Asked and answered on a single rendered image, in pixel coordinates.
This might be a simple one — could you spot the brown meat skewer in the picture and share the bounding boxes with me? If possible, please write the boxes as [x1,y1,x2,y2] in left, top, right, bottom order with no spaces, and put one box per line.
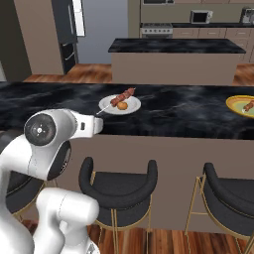
[96,87,137,116]
[242,100,254,114]

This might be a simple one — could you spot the silver stove range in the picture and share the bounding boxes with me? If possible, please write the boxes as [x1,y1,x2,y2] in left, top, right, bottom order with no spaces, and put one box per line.
[140,22,174,40]

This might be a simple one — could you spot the tan tall cabinet housing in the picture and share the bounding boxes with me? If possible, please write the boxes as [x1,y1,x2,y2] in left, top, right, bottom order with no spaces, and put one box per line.
[13,0,64,76]

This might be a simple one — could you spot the black bar stool gold legs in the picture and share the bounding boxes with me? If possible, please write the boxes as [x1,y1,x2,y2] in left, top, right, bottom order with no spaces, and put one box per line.
[77,156,159,254]
[0,129,60,223]
[184,161,254,254]

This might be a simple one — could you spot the white microwave oven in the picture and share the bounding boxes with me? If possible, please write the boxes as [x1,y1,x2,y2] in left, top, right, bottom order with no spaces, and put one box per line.
[190,9,214,25]

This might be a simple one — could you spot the silver coffee machine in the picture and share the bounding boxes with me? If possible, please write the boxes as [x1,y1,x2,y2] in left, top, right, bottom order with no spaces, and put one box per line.
[240,6,254,25]

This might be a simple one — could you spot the tan lower cupboard run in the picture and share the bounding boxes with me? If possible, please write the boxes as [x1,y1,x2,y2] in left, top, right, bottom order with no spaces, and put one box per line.
[172,26,254,64]

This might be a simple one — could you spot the yellow green plate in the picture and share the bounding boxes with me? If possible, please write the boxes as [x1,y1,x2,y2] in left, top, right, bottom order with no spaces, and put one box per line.
[225,94,254,119]

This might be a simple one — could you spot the white round plate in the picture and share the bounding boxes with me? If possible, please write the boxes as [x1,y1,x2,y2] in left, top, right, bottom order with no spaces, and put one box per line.
[98,94,142,116]

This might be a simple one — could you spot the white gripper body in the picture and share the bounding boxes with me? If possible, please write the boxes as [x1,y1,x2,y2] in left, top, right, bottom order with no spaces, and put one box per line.
[93,117,104,136]

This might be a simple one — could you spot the kitchen island black marble top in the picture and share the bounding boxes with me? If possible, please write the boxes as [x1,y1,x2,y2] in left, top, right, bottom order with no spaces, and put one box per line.
[107,37,248,86]

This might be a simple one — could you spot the black fridge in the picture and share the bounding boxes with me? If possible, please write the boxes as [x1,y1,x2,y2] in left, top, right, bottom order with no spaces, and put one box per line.
[51,0,87,75]

